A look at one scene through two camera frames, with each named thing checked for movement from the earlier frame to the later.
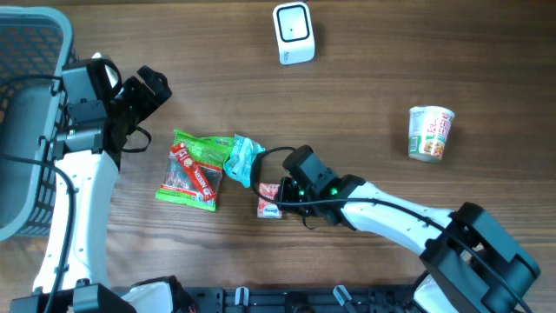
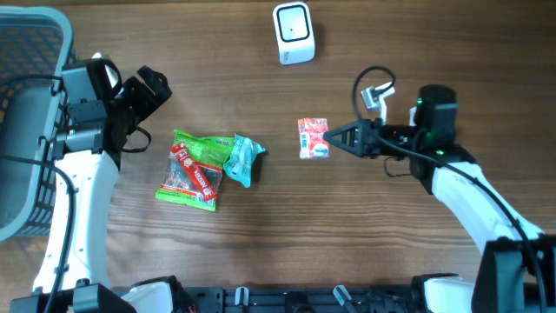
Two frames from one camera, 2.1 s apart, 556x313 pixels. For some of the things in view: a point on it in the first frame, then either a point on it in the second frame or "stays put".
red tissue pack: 267,209 → 311,138
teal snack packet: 240,167 stays put
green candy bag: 209,154 stays put
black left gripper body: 136,103 stays put
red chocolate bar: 182,151 stays put
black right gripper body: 292,191 → 401,136
